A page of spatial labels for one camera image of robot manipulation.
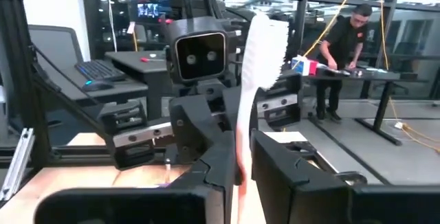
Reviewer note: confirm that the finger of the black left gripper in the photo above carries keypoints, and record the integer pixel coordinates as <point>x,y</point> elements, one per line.
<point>192,128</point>
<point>229,109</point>

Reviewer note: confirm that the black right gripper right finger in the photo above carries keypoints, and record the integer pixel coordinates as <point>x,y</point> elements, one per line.
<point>292,189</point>

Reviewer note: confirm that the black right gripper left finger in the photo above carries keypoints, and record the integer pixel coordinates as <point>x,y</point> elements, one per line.
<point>213,182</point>

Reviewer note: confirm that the black desk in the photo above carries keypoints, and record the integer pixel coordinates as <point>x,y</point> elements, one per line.
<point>120,93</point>
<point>137,67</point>

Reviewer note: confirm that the black computer mouse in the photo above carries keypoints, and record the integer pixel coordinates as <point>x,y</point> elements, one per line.
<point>96,86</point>

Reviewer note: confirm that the black keyboard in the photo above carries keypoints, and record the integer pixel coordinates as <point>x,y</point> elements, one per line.
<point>98,70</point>

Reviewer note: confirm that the red hand tool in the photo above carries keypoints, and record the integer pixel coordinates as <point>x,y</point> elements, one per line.
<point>145,59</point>

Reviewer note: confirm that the blue white red carton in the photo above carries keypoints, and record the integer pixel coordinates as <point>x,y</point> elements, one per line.
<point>304,66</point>

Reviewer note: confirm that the grey office chair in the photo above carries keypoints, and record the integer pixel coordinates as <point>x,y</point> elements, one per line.
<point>55,48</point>

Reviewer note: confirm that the person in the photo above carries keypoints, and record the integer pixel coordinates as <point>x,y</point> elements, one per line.
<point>343,42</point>

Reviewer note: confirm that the black work table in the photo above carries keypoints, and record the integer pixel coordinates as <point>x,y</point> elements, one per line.
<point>378,76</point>

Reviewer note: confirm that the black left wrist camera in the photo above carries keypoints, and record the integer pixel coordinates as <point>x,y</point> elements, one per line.
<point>201,57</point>

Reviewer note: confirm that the black aluminium table frame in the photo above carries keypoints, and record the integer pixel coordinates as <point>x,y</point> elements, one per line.
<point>41,131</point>

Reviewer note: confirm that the silver aluminium bracket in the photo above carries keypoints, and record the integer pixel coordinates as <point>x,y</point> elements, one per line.
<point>17,169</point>

